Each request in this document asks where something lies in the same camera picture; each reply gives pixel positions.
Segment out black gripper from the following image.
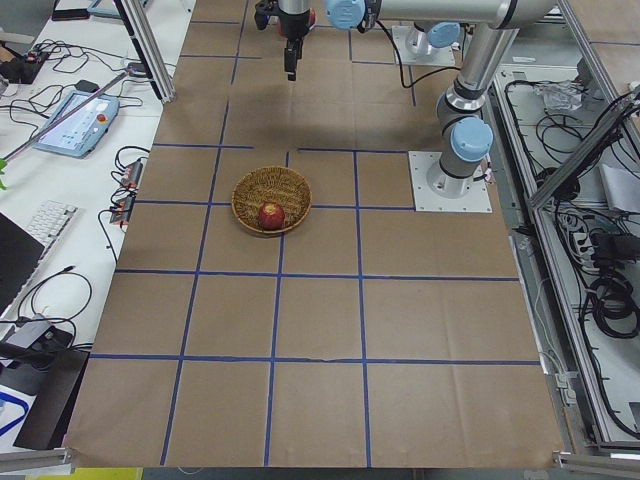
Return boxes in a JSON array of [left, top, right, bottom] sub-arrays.
[[284, 38, 303, 81]]

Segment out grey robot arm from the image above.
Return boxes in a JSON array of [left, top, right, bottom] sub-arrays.
[[324, 0, 555, 199], [278, 0, 311, 81]]

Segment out round wicker basket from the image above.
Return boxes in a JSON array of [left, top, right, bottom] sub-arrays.
[[231, 166, 312, 236]]

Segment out dark red apple in basket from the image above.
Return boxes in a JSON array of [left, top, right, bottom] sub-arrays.
[[258, 202, 285, 231]]

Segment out teach pendant tablet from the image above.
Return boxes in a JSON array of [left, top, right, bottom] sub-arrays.
[[34, 95, 120, 158]]

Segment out white keyboard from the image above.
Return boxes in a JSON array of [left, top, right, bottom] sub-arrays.
[[26, 200, 78, 254]]

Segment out black laptop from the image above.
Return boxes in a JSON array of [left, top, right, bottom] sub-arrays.
[[0, 214, 44, 314]]

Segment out grey usb hub box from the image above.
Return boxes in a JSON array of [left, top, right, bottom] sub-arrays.
[[1, 320, 72, 359]]

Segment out aluminium frame post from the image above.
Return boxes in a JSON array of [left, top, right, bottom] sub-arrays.
[[114, 0, 176, 104]]

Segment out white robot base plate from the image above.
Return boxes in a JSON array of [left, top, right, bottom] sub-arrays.
[[408, 151, 492, 214]]

